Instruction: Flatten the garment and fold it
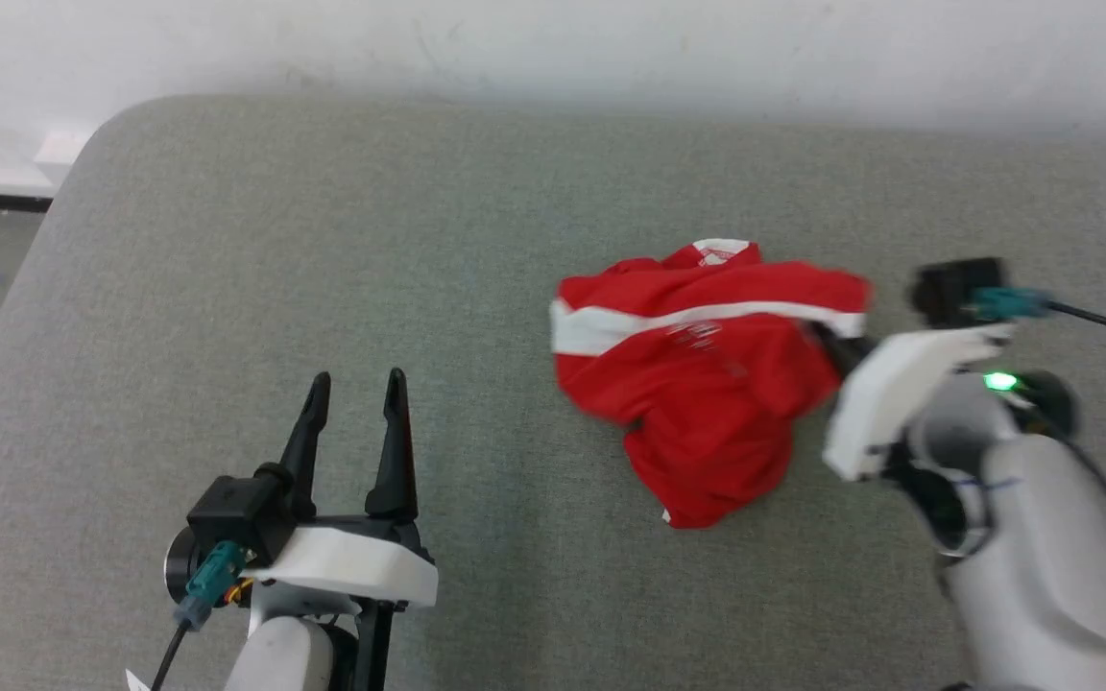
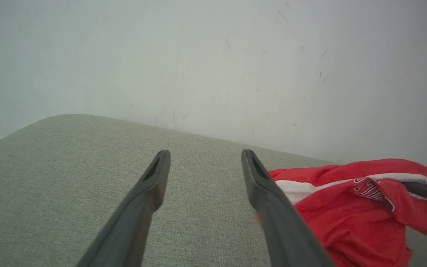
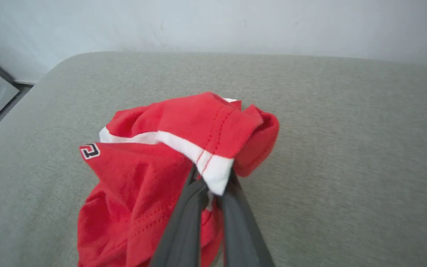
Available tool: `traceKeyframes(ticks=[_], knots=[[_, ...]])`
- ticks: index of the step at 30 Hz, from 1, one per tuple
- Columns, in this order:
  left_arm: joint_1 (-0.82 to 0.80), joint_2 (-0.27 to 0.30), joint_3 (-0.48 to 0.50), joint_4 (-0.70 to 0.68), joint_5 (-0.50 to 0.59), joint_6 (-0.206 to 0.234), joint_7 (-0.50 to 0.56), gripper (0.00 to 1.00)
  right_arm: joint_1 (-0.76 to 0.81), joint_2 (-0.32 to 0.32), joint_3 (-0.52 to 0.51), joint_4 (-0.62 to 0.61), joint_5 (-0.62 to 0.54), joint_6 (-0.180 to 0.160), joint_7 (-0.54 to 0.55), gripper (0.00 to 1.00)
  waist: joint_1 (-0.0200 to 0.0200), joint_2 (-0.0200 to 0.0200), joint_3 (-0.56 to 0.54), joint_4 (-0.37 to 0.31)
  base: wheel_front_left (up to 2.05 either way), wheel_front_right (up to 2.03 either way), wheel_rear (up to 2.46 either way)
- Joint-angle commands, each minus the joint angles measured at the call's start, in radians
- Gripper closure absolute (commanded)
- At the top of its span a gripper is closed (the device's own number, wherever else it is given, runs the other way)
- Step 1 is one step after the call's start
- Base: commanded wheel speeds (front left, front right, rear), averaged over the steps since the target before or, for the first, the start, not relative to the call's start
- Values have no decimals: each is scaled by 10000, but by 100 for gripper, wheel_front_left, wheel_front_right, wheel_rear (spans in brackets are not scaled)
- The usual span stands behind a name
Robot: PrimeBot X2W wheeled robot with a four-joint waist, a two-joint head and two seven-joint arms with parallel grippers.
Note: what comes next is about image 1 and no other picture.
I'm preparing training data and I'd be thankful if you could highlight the black left cable, teal connector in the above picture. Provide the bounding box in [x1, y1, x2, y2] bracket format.
[148, 540, 249, 691]

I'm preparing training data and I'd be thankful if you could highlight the black cable, teal connector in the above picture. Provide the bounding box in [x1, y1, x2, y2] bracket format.
[148, 540, 249, 691]
[970, 286, 1106, 344]

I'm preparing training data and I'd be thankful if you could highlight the red garment with white stripe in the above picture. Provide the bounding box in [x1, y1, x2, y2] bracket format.
[550, 238, 876, 531]

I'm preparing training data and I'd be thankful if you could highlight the black right cable, teal connector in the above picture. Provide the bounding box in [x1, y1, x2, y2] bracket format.
[970, 286, 1106, 344]

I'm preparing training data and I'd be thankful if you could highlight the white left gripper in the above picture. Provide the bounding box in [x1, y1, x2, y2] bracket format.
[244, 368, 440, 609]

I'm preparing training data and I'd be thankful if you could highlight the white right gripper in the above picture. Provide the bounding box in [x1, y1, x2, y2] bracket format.
[807, 322, 1015, 482]

